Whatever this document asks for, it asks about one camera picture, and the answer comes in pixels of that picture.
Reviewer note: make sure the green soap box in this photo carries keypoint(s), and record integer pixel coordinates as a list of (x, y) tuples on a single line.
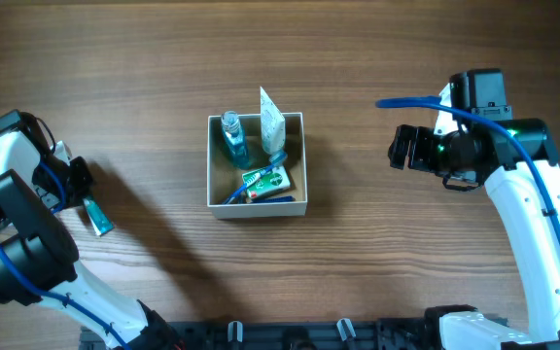
[(273, 182)]

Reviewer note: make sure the teal small toothpaste tube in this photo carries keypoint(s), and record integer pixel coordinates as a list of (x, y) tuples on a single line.
[(99, 220)]

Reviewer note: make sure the blue disposable razor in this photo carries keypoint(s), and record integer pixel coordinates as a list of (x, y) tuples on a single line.
[(280, 199)]

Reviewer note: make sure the white cardboard box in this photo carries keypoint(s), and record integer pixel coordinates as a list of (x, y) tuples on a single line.
[(223, 178)]

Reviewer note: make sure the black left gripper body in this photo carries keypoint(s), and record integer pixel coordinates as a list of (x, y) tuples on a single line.
[(81, 176)]

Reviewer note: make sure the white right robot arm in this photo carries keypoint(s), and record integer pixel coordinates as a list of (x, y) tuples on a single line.
[(516, 162)]

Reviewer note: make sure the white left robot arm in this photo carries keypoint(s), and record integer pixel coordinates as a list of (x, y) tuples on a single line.
[(39, 259)]

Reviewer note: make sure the white toothpaste tube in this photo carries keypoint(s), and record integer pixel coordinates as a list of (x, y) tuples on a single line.
[(273, 125)]

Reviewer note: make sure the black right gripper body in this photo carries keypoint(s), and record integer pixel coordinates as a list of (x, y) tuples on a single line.
[(417, 147)]

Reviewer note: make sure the blue mouthwash bottle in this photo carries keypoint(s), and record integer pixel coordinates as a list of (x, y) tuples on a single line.
[(235, 137)]

